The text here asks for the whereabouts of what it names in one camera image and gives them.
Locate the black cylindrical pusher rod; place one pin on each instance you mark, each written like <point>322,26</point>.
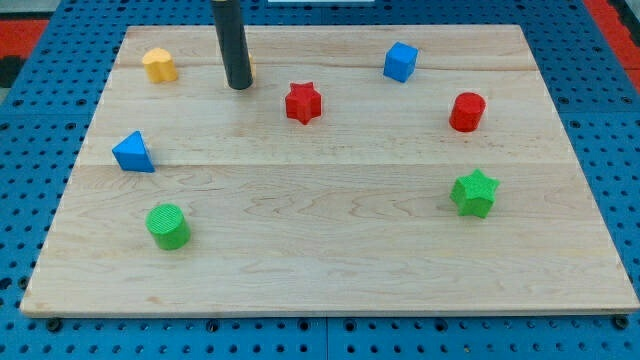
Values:
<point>231,37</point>

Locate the blue triangle block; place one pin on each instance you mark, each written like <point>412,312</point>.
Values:
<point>132,154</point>

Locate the yellow block behind rod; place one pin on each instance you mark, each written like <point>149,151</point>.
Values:
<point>252,66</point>

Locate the yellow heart block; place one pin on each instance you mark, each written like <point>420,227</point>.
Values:
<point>159,66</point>

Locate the red star block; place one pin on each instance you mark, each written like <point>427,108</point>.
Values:
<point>303,102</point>

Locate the blue cube block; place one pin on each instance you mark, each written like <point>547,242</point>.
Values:
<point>400,61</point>

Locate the green cylinder block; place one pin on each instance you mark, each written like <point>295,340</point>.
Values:
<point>168,226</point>

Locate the light wooden board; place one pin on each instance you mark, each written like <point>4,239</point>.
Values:
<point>347,216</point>

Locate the red cylinder block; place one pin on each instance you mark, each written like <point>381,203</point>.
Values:
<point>467,111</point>

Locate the green star block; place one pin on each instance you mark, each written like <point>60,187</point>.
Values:
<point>474,194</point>

